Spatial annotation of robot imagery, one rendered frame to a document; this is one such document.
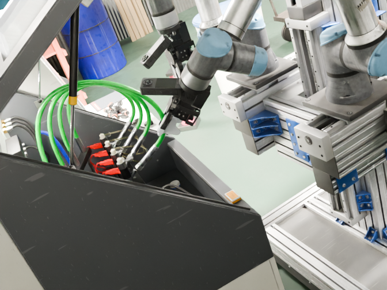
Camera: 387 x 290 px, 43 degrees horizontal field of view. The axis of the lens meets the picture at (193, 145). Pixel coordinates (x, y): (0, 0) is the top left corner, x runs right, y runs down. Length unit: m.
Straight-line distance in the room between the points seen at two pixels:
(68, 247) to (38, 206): 0.13
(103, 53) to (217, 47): 5.12
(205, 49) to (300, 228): 1.45
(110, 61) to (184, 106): 5.02
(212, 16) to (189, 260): 1.00
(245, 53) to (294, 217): 1.43
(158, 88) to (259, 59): 0.27
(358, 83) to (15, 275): 1.11
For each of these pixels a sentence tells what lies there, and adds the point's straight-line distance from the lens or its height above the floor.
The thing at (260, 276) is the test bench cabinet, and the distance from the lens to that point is 1.50.
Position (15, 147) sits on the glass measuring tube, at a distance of 1.52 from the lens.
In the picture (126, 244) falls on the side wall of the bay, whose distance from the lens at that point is 1.25.
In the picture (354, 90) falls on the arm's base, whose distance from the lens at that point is 1.61.
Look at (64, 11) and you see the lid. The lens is 1.03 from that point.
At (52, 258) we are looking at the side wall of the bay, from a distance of 1.23.
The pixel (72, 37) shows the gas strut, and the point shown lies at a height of 1.59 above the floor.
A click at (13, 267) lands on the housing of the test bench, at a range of 1.23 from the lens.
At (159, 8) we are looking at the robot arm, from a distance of 1.49.
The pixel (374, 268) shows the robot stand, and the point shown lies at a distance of 2.21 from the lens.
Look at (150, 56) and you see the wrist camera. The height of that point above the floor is 1.37.
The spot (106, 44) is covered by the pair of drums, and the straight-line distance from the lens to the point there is 6.25.
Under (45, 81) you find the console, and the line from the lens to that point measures 1.79.
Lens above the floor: 1.79
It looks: 27 degrees down
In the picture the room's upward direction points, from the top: 20 degrees counter-clockwise
